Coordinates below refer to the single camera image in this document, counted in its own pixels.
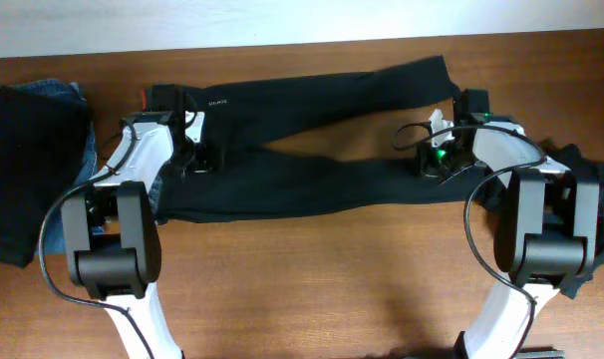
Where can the folded black garment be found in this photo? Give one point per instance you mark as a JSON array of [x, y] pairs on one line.
[[28, 169]]

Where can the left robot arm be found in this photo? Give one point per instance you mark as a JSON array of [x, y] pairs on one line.
[[113, 249]]

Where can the black leggings red waistband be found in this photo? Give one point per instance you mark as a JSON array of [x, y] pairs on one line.
[[243, 180]]

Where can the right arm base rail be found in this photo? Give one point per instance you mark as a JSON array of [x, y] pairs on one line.
[[541, 353]]

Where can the crumpled black garment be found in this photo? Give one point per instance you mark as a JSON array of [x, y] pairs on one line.
[[550, 227]]

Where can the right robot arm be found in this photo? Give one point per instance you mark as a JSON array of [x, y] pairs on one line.
[[508, 313]]

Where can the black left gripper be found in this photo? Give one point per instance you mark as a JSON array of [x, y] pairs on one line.
[[208, 157]]

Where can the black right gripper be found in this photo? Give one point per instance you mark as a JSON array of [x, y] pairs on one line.
[[430, 163]]

